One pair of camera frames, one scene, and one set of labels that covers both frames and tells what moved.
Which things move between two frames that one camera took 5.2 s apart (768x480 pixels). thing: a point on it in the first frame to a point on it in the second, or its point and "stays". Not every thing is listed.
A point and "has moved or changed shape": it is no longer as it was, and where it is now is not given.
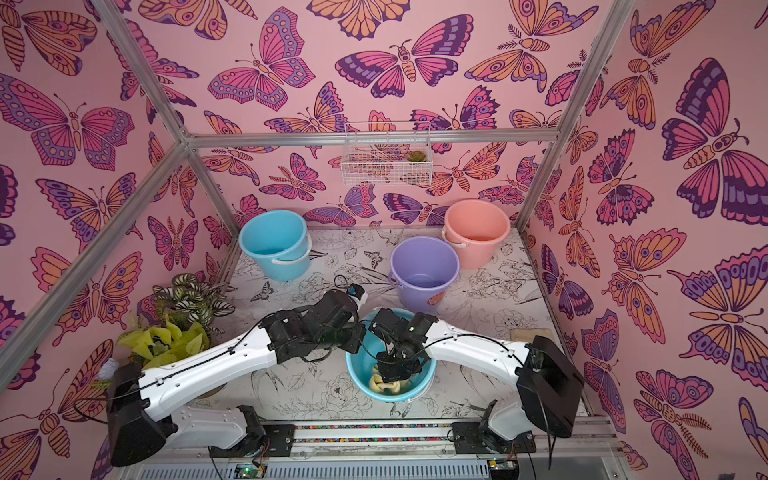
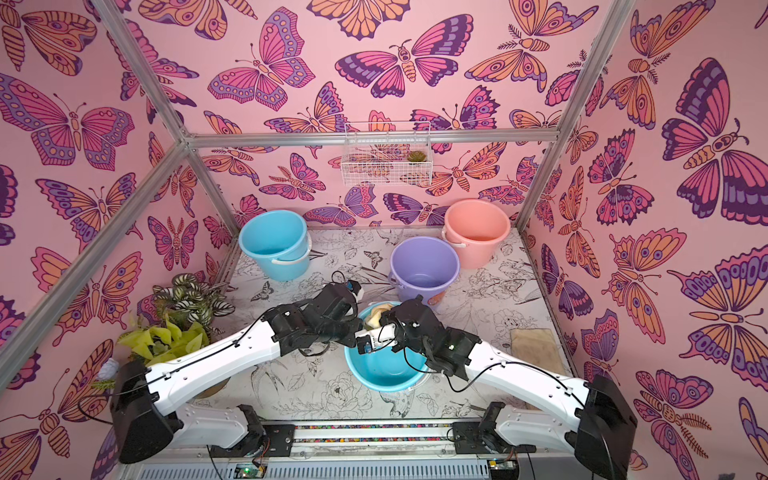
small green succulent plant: (417, 156) stays
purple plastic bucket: (423, 268) stays
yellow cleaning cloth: (378, 385) has moved or changed shape
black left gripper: (358, 338) stays
